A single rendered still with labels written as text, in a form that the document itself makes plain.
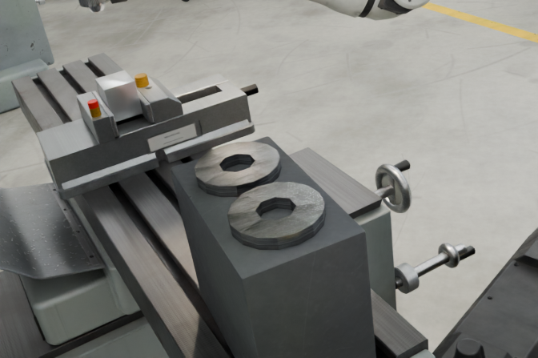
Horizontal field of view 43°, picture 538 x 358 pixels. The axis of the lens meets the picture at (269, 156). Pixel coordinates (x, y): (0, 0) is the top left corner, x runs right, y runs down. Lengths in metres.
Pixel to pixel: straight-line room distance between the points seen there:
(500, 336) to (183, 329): 0.62
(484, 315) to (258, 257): 0.76
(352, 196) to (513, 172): 1.51
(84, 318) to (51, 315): 0.05
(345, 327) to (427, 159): 2.23
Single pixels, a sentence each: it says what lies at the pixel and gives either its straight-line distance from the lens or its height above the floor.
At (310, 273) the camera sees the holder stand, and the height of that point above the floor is 1.10.
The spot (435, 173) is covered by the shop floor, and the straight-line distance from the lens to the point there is 2.77.
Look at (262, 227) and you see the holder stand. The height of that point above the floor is 1.13.
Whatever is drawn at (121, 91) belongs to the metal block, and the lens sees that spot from 1.13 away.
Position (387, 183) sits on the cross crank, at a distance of 1.55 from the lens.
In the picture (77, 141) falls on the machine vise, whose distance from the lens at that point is 1.15.
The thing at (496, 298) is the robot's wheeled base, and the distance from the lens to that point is 1.33.
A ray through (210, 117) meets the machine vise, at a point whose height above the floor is 0.98.
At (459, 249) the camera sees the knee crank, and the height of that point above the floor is 0.52.
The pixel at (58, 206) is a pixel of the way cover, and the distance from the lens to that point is 1.26.
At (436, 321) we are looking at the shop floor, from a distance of 2.13.
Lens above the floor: 1.48
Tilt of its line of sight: 30 degrees down
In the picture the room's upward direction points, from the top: 9 degrees counter-clockwise
